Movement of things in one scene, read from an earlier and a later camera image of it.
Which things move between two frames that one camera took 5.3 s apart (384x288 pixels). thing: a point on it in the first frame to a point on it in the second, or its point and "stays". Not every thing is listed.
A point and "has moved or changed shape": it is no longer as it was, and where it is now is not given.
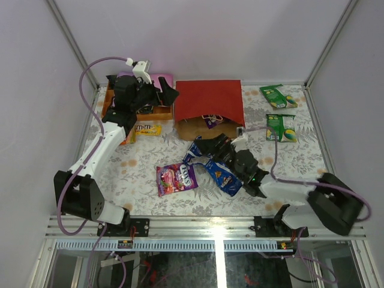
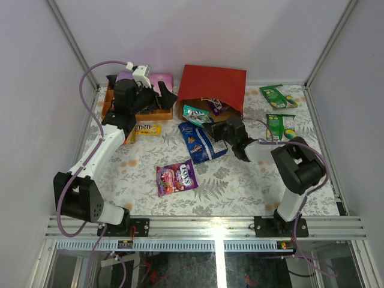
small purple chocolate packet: [212, 120] to [216, 105]
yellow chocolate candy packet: [147, 129] stays
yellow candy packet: [131, 138] stays
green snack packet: [276, 98] stays
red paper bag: [194, 99] has moved or changed shape
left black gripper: [159, 93] stays
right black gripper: [216, 147] to [215, 128]
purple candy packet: [174, 177] stays
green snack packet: [284, 125] stays
